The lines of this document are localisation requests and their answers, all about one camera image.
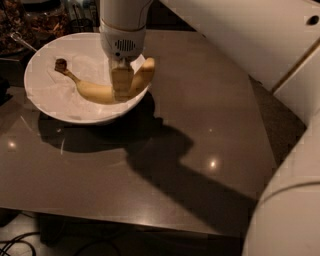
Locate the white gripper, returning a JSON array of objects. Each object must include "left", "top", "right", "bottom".
[{"left": 99, "top": 19, "right": 146, "bottom": 102}]

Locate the yellow banana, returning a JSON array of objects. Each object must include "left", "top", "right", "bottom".
[{"left": 55, "top": 58, "right": 155, "bottom": 105}]

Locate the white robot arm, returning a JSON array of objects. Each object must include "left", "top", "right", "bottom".
[{"left": 99, "top": 0, "right": 320, "bottom": 256}]

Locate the white bowl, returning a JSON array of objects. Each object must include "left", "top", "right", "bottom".
[{"left": 24, "top": 33, "right": 144, "bottom": 124}]

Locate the glass bowl with snacks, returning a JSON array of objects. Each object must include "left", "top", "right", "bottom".
[{"left": 0, "top": 0, "right": 69, "bottom": 56}]

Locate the white paper napkin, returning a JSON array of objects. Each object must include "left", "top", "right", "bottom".
[{"left": 46, "top": 53, "right": 146, "bottom": 98}]

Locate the metal spoon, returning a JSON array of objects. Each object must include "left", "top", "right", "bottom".
[{"left": 10, "top": 32, "right": 37, "bottom": 52}]

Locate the black cable on floor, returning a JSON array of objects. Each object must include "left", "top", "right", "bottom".
[{"left": 0, "top": 231, "right": 38, "bottom": 256}]

